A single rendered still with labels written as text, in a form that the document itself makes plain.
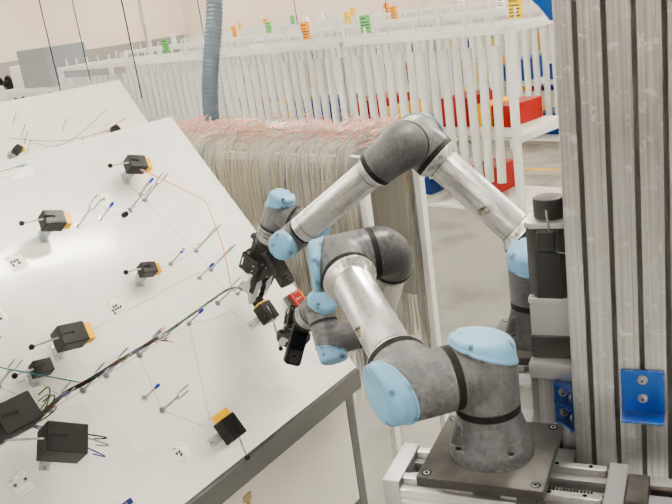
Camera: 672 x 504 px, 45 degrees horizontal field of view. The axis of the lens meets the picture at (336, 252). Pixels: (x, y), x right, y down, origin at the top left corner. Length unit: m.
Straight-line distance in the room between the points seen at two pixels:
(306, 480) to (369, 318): 1.09
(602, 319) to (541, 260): 0.16
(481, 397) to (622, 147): 0.48
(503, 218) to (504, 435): 0.68
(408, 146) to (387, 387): 0.72
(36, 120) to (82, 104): 0.36
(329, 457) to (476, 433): 1.19
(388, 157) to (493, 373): 0.67
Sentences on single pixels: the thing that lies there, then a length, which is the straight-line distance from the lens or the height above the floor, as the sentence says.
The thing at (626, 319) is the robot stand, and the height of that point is 1.37.
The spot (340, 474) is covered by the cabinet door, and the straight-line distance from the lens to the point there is 2.69.
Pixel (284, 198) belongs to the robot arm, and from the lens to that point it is 2.19.
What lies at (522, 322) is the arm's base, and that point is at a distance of 1.91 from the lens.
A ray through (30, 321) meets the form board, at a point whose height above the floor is 1.33.
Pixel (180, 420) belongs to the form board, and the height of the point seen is 1.01.
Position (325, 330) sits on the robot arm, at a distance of 2.06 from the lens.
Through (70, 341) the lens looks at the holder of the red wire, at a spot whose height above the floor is 1.31.
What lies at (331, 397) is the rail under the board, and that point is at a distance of 2.49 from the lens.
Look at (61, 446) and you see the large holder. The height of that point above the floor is 1.16.
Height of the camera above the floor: 1.98
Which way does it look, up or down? 17 degrees down
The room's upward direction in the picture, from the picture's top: 8 degrees counter-clockwise
